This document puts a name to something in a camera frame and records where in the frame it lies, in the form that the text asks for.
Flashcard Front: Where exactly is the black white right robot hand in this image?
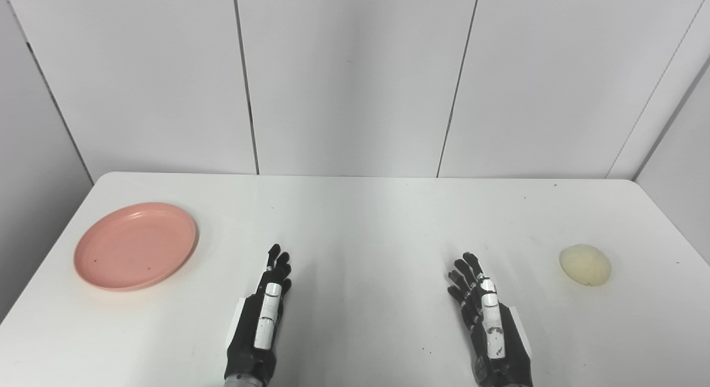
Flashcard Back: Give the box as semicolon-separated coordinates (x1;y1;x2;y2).
447;252;534;387

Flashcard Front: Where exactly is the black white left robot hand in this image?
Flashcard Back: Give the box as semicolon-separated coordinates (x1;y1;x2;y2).
224;243;293;383

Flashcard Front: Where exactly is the cream steamed bun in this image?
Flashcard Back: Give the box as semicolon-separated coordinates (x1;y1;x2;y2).
559;244;612;287

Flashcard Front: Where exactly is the pink round plate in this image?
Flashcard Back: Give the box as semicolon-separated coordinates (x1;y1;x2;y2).
73;202;198;292

